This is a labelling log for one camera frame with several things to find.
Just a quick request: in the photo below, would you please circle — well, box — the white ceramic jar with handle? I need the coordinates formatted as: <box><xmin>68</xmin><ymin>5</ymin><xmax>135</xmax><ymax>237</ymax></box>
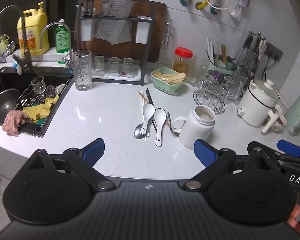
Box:
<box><xmin>171</xmin><ymin>105</ymin><xmax>216</xmax><ymax>150</ymax></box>

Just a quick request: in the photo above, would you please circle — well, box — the embossed stainless steel spoon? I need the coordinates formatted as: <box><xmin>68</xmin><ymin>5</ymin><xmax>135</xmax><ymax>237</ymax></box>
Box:
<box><xmin>134</xmin><ymin>123</ymin><xmax>146</xmax><ymax>139</ymax></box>

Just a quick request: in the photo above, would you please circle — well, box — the white ceramic soup spoon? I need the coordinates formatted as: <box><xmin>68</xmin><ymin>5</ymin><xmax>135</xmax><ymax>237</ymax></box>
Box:
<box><xmin>154</xmin><ymin>108</ymin><xmax>167</xmax><ymax>147</ymax></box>
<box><xmin>140</xmin><ymin>103</ymin><xmax>155</xmax><ymax>135</ymax></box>

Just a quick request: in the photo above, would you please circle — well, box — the copper coloured small spoon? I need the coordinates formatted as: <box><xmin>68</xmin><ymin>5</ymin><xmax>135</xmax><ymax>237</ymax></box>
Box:
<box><xmin>167</xmin><ymin>111</ymin><xmax>178</xmax><ymax>136</ymax></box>

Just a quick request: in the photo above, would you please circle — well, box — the dark kitchen faucet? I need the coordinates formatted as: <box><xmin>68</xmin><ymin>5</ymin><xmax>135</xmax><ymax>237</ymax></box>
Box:
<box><xmin>0</xmin><ymin>4</ymin><xmax>35</xmax><ymax>74</ymax></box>

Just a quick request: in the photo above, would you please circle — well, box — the person's right hand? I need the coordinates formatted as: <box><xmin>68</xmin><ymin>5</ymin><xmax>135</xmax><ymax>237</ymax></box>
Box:
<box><xmin>287</xmin><ymin>203</ymin><xmax>300</xmax><ymax>234</ymax></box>

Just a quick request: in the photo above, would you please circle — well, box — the mint green electric kettle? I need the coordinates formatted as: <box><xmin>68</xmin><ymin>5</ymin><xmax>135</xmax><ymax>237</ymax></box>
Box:
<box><xmin>284</xmin><ymin>95</ymin><xmax>300</xmax><ymax>136</ymax></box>

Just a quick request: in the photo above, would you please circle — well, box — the wooden chopstick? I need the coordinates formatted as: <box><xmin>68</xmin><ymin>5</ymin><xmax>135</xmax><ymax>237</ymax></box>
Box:
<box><xmin>138</xmin><ymin>92</ymin><xmax>171</xmax><ymax>128</ymax></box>

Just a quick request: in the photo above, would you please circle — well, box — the white electric cooker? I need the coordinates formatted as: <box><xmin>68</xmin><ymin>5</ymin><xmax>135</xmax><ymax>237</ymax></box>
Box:
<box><xmin>237</xmin><ymin>79</ymin><xmax>280</xmax><ymax>127</ymax></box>

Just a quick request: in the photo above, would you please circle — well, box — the yellow cloth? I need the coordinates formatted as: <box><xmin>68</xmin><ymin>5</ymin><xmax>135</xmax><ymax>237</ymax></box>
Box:
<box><xmin>22</xmin><ymin>95</ymin><xmax>59</xmax><ymax>122</ymax></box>

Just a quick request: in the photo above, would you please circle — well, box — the purple lid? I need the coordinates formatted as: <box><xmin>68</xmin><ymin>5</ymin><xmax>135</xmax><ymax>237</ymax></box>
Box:
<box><xmin>211</xmin><ymin>70</ymin><xmax>224</xmax><ymax>84</ymax></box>

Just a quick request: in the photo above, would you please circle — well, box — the small upturned drinking glass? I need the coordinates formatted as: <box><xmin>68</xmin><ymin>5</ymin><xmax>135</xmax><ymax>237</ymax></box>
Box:
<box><xmin>93</xmin><ymin>56</ymin><xmax>105</xmax><ymax>76</ymax></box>

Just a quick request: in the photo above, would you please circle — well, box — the textured glass mug right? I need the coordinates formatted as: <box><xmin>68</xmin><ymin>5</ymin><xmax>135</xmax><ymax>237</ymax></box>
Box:
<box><xmin>228</xmin><ymin>69</ymin><xmax>248</xmax><ymax>101</ymax></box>

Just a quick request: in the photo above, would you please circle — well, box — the chrome small faucet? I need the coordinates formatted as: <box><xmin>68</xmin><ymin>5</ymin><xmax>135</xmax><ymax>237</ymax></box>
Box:
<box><xmin>39</xmin><ymin>21</ymin><xmax>74</xmax><ymax>71</ymax></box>

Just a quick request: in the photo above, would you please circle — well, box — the bundle of dried noodles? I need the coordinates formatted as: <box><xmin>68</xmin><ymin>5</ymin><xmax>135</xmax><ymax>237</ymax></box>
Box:
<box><xmin>153</xmin><ymin>70</ymin><xmax>186</xmax><ymax>85</ymax></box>

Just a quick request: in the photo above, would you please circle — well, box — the pink cloth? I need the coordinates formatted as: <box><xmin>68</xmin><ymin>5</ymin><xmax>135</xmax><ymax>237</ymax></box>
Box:
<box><xmin>2</xmin><ymin>110</ymin><xmax>31</xmax><ymax>137</ymax></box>

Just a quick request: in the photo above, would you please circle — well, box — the green plastic basket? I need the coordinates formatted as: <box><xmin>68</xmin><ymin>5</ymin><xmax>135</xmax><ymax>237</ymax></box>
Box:
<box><xmin>151</xmin><ymin>67</ymin><xmax>186</xmax><ymax>95</ymax></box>

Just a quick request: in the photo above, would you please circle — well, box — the textured glass pitcher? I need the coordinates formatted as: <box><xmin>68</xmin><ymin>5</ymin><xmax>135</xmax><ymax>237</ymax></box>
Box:
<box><xmin>187</xmin><ymin>55</ymin><xmax>210</xmax><ymax>85</ymax></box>

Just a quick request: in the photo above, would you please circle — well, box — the green utensil holder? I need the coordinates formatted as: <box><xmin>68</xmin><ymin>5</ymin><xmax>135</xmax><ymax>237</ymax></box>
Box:
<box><xmin>206</xmin><ymin>38</ymin><xmax>236</xmax><ymax>76</ymax></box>

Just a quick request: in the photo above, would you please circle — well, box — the tall textured glass mug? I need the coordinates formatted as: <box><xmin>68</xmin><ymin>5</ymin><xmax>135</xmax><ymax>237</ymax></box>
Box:
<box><xmin>72</xmin><ymin>49</ymin><xmax>93</xmax><ymax>91</ymax></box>

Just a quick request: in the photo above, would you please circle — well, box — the red lidded plastic jar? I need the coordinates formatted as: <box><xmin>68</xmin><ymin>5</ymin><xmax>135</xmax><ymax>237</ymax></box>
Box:
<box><xmin>172</xmin><ymin>47</ymin><xmax>193</xmax><ymax>76</ymax></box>

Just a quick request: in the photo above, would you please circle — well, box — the steel pot in sink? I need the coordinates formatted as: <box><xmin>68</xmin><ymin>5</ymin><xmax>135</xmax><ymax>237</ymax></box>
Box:
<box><xmin>0</xmin><ymin>88</ymin><xmax>21</xmax><ymax>125</ymax></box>

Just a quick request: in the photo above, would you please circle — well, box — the wooden cutting board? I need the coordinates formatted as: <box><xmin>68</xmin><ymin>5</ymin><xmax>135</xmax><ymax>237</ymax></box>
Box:
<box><xmin>74</xmin><ymin>2</ymin><xmax>167</xmax><ymax>63</ymax></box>

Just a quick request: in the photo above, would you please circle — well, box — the green dish soap bottle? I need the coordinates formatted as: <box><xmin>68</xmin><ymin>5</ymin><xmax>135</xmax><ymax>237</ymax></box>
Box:
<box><xmin>55</xmin><ymin>24</ymin><xmax>70</xmax><ymax>53</ymax></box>

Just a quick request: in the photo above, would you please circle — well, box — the hanging utensil set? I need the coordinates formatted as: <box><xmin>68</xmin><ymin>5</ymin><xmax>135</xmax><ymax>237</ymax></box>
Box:
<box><xmin>235</xmin><ymin>31</ymin><xmax>268</xmax><ymax>66</ymax></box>

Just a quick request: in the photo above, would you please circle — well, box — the steel cleaver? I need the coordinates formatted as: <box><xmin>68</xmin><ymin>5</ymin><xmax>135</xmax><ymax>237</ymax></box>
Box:
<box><xmin>93</xmin><ymin>0</ymin><xmax>133</xmax><ymax>45</ymax></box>

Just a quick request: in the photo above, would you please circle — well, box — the yellow detergent jug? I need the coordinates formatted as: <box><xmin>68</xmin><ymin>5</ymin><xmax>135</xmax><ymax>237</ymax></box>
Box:
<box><xmin>23</xmin><ymin>2</ymin><xmax>50</xmax><ymax>56</ymax></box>

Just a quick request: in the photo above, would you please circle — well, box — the wire glass drying rack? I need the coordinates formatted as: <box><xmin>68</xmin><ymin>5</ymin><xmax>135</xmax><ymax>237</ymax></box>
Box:
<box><xmin>193</xmin><ymin>75</ymin><xmax>235</xmax><ymax>114</ymax></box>

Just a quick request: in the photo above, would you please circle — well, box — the black dish rack frame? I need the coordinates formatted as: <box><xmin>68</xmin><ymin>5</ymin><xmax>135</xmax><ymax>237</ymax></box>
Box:
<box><xmin>75</xmin><ymin>0</ymin><xmax>155</xmax><ymax>85</ymax></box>

